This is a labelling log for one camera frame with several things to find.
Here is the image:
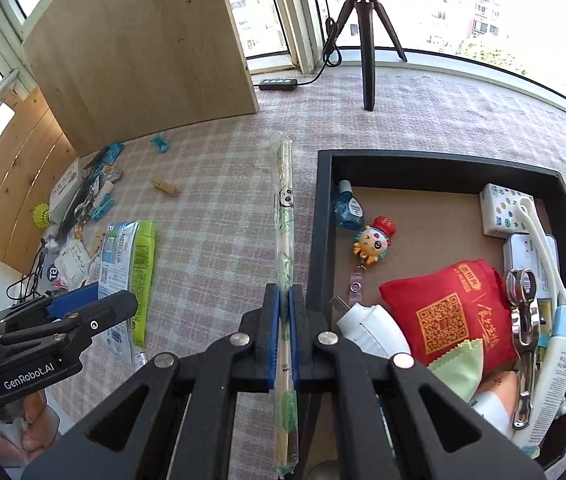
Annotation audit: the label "white lotion bottle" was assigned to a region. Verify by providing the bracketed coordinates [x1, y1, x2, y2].
[513, 305, 566, 448]

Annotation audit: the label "small blue liquid bottle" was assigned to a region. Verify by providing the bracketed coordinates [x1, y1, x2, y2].
[334, 180, 365, 231]

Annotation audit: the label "cartoon badge reel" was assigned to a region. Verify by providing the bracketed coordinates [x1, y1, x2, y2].
[347, 216, 398, 306]

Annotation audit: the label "white printed carton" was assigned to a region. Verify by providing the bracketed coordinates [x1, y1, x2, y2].
[49, 160, 84, 223]

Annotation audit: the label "white dotted box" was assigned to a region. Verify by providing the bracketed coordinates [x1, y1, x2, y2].
[479, 183, 536, 238]

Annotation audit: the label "black tray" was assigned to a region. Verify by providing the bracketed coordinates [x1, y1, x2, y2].
[298, 149, 566, 471]

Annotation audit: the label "wooden clothespin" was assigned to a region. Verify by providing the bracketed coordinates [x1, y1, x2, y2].
[151, 178, 181, 197]

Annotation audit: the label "white card packet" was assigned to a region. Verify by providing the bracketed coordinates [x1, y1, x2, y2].
[58, 240, 91, 288]

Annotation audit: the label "thick white cord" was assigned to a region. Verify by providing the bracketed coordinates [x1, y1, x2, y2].
[515, 196, 566, 391]

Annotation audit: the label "clear plastic box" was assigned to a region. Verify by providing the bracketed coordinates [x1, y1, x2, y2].
[503, 232, 561, 311]

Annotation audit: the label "metal tongs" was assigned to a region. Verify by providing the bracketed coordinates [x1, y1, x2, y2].
[510, 305, 544, 431]

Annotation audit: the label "pale green cloth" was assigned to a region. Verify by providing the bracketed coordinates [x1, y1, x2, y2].
[427, 338, 486, 401]

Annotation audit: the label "white charger plug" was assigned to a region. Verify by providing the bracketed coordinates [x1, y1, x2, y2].
[330, 296, 412, 361]

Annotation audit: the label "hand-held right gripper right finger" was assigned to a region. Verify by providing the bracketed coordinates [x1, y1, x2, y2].
[288, 284, 546, 480]

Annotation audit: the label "yellow shuttlecock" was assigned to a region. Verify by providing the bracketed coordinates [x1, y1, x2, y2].
[33, 202, 54, 228]

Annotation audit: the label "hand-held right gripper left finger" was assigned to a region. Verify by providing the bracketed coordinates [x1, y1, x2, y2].
[22, 282, 282, 480]

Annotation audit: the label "blue white sachet packet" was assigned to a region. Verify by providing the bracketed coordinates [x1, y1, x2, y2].
[98, 220, 138, 356]

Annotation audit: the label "blue wrapped packet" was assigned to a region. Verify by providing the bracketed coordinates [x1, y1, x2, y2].
[88, 142, 126, 176]

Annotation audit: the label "black tripod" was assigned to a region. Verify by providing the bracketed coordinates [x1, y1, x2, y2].
[335, 0, 408, 112]

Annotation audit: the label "black power strip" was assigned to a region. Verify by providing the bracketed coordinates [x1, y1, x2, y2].
[259, 78, 298, 92]

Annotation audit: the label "orange tissue packet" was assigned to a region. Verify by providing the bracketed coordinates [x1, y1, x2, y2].
[468, 367, 521, 436]

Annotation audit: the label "pine plank panel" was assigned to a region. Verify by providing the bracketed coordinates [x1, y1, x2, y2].
[0, 85, 76, 276]

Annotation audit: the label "person's left hand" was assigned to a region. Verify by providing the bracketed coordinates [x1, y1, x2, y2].
[0, 391, 61, 467]

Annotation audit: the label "black cable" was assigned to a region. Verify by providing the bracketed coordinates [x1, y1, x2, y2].
[295, 0, 344, 88]

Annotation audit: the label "light wooden board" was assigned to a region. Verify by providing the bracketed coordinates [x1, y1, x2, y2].
[22, 0, 260, 156]

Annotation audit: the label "chopsticks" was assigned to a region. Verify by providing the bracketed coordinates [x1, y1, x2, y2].
[269, 132, 300, 476]

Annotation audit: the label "red cloth bag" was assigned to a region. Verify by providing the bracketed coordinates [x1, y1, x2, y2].
[379, 259, 521, 368]

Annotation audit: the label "grey card round black logo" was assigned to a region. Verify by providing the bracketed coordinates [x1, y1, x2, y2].
[40, 255, 64, 286]

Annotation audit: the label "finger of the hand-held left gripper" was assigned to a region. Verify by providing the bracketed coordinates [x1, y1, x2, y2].
[0, 281, 101, 333]
[0, 289, 140, 356]

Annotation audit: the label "steel spring clip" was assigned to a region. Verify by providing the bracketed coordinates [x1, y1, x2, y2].
[507, 267, 538, 311]

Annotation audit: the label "lime green tube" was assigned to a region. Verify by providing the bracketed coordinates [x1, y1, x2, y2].
[130, 220, 158, 348]

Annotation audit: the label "thin black wire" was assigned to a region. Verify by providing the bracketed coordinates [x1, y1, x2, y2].
[7, 247, 48, 306]

